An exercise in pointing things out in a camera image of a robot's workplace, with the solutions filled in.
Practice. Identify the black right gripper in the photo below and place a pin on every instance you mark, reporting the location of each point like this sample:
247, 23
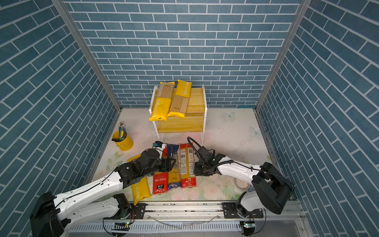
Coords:
197, 171

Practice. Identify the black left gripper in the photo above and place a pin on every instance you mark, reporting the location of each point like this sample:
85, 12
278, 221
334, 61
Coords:
169, 167

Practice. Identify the plain yellow pasta package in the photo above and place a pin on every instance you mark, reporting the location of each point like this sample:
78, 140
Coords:
180, 100

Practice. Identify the yellow pastatime pasta package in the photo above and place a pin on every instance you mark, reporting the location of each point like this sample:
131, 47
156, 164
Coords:
162, 103
141, 190

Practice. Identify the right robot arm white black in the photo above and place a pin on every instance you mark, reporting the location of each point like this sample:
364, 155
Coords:
271, 189

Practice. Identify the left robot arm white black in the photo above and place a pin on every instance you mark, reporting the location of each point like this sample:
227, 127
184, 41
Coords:
53, 215

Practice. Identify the blue spaghetti package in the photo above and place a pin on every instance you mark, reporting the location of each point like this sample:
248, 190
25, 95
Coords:
174, 178

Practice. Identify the red yellow spaghetti package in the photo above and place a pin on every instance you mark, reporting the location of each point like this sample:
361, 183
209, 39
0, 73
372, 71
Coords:
160, 183

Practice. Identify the red labelled spaghetti package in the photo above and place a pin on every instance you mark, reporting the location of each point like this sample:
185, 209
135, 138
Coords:
187, 162

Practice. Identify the round tape roll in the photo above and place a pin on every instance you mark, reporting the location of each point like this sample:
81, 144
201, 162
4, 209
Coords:
241, 185

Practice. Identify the yellow pen holder cup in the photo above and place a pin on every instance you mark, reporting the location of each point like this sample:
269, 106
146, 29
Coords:
125, 144

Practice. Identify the white frame wooden shelf rack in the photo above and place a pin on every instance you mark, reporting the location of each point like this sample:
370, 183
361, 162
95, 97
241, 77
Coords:
194, 120

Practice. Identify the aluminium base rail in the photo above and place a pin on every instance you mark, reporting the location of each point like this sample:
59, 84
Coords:
201, 218

